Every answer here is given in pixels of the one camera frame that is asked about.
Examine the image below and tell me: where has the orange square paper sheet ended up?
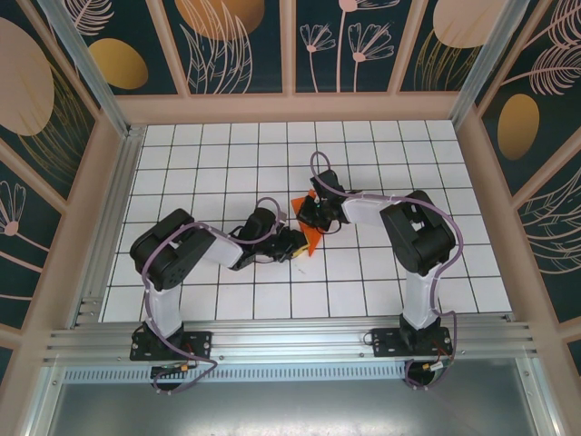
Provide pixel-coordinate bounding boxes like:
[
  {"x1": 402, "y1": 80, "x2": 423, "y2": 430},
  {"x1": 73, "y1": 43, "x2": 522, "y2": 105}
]
[{"x1": 290, "y1": 187, "x2": 325, "y2": 260}]

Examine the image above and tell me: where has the grey metal sheet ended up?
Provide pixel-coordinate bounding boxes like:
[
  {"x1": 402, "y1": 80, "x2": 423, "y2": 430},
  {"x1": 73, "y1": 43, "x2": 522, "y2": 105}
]
[{"x1": 43, "y1": 380, "x2": 544, "y2": 436}]

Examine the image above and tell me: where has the long aluminium mounting rail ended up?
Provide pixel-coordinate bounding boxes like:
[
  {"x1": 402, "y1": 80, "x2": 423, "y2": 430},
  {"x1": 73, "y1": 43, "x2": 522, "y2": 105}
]
[{"x1": 43, "y1": 317, "x2": 541, "y2": 365}]

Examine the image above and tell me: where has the slotted grey cable duct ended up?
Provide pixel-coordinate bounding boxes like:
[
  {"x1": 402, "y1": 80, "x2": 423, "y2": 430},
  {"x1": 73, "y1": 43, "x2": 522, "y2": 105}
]
[{"x1": 63, "y1": 361, "x2": 523, "y2": 383}]

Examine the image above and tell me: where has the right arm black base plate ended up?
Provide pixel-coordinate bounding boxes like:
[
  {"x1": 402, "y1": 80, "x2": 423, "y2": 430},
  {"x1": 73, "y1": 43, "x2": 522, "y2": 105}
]
[{"x1": 370, "y1": 327, "x2": 454, "y2": 359}]

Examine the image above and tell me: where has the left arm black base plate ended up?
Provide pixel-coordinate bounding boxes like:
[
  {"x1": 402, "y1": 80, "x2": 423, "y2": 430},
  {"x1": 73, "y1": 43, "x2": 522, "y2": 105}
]
[{"x1": 130, "y1": 330, "x2": 214, "y2": 362}]

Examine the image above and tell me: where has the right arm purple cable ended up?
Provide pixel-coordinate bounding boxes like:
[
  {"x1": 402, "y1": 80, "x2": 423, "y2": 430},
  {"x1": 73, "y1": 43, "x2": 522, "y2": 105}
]
[{"x1": 310, "y1": 151, "x2": 464, "y2": 392}]

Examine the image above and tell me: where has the aluminium side rail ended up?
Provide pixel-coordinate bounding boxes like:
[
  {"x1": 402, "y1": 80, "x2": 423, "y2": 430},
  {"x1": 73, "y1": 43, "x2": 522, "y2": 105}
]
[{"x1": 67, "y1": 125, "x2": 147, "y2": 329}]

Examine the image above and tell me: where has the aluminium corner post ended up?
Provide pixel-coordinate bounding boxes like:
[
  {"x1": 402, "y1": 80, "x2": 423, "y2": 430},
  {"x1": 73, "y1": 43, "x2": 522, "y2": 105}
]
[
  {"x1": 448, "y1": 0, "x2": 532, "y2": 124},
  {"x1": 35, "y1": 0, "x2": 135, "y2": 137}
]

